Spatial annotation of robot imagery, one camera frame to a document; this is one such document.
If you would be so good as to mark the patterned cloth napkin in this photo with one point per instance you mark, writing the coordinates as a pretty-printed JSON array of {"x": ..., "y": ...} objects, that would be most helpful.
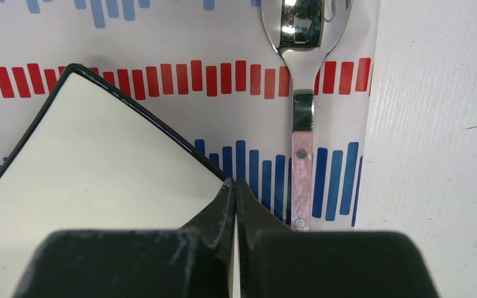
[{"x": 207, "y": 69}]

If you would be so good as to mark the silver spoon pink handle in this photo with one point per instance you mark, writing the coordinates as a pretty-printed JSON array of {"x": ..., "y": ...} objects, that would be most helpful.
[{"x": 303, "y": 33}]

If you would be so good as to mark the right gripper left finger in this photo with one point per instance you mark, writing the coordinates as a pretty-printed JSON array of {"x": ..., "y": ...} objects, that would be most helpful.
[{"x": 195, "y": 260}]

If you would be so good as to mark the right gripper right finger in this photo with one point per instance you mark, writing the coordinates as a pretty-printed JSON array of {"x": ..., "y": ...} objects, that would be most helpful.
[{"x": 278, "y": 262}]

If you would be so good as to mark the white square plate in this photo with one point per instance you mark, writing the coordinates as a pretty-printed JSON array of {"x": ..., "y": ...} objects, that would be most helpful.
[{"x": 95, "y": 159}]

